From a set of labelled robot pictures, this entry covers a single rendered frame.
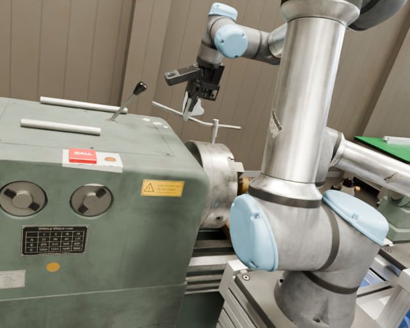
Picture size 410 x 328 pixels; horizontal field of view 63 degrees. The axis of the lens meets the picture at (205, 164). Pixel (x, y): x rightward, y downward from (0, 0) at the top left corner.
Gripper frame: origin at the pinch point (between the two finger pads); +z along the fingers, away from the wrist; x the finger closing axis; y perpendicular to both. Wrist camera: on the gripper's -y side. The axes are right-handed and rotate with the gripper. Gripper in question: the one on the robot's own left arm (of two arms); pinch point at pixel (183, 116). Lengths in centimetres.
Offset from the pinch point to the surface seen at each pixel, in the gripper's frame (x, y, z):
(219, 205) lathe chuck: -21.8, 12.4, 19.0
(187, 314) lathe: -29, 16, 74
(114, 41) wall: 207, 3, 46
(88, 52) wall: 202, -17, 59
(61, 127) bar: -8.8, -36.6, 3.8
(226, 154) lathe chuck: -8.6, 15.5, 7.8
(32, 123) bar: -8.5, -43.7, 3.7
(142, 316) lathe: -39, -10, 51
